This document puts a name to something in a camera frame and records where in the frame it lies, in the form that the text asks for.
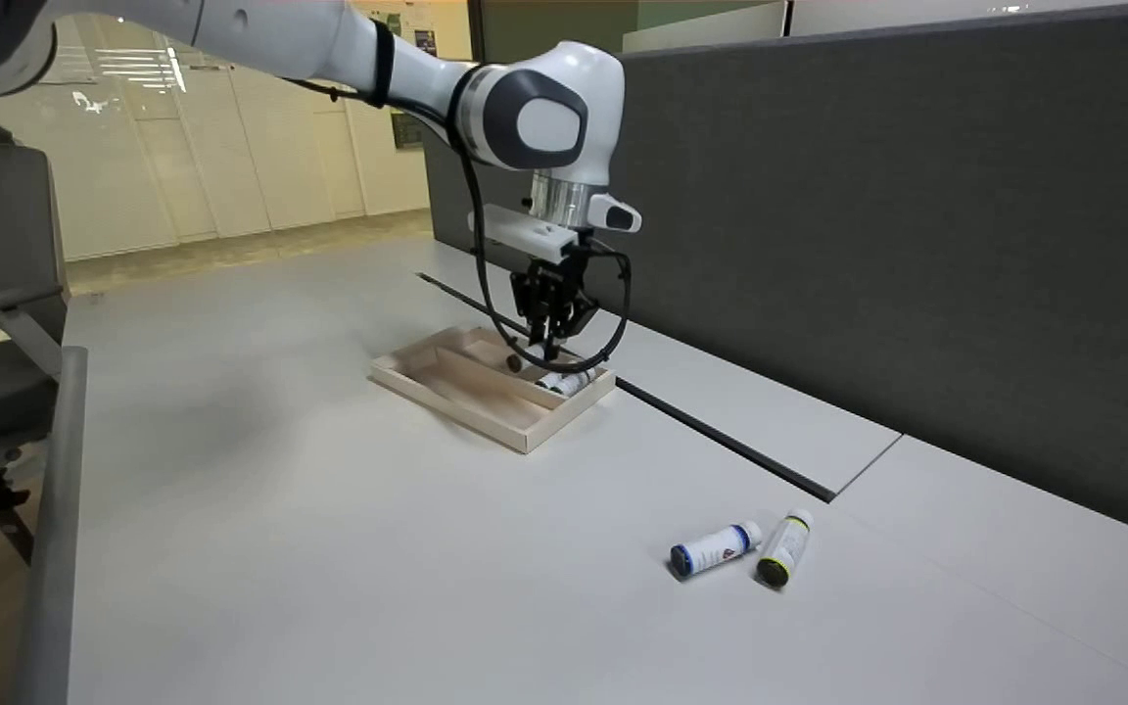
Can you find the dark grey partition panel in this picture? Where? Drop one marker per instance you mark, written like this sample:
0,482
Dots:
919,236

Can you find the light wooden compartment tray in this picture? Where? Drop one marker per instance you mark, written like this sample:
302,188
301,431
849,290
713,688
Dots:
486,394

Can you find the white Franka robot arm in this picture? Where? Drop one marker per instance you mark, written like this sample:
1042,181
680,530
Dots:
332,53

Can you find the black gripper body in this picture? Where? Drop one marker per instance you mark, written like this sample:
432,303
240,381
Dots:
556,282

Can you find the grey metal frame rail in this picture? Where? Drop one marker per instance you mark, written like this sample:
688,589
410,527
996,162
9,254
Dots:
51,523

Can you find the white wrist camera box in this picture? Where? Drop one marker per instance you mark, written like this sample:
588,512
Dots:
528,240

